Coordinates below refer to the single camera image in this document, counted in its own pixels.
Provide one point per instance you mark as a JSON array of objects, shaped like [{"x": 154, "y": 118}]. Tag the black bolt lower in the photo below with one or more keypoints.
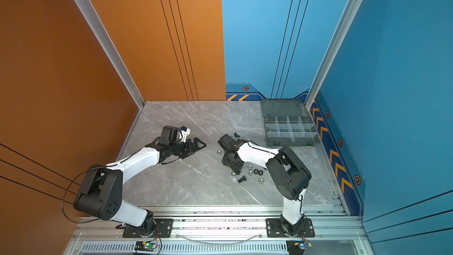
[{"x": 242, "y": 179}]

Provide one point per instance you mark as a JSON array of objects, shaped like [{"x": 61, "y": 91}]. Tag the grey plastic organizer box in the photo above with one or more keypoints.
[{"x": 288, "y": 123}]

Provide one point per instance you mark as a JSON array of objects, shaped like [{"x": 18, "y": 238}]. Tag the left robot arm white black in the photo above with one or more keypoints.
[{"x": 101, "y": 192}]

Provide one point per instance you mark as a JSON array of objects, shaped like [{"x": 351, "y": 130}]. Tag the left aluminium frame post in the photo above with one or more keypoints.
[{"x": 98, "y": 29}]

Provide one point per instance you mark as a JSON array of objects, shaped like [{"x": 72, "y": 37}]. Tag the right circuit board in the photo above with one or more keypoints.
[{"x": 297, "y": 247}]

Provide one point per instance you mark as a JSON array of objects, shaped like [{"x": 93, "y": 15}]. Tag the black double nut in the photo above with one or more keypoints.
[{"x": 258, "y": 172}]

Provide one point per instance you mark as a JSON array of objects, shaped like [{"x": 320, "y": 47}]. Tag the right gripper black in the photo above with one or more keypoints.
[{"x": 237, "y": 167}]

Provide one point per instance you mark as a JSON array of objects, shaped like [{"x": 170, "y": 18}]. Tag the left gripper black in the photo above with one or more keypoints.
[{"x": 196, "y": 147}]

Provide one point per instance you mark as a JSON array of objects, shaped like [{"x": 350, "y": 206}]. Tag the right aluminium frame post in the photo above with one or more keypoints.
[{"x": 350, "y": 10}]

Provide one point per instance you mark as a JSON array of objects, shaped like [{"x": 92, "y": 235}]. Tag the aluminium frame post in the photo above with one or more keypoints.
[
  {"x": 98, "y": 29},
  {"x": 350, "y": 10}
]

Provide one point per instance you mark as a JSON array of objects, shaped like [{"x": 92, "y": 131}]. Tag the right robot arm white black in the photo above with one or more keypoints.
[{"x": 289, "y": 174}]

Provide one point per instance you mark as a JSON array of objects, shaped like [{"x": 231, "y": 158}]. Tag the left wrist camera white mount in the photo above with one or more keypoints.
[{"x": 174, "y": 135}]

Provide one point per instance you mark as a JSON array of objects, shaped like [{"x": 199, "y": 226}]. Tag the green circuit board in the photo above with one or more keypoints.
[{"x": 145, "y": 247}]

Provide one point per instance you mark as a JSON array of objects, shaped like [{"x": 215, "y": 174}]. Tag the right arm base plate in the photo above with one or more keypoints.
[{"x": 279, "y": 227}]

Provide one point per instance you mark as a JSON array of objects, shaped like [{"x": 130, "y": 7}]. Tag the aluminium front rail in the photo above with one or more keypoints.
[{"x": 227, "y": 230}]

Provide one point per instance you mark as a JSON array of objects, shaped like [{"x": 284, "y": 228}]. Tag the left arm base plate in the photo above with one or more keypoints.
[{"x": 161, "y": 227}]

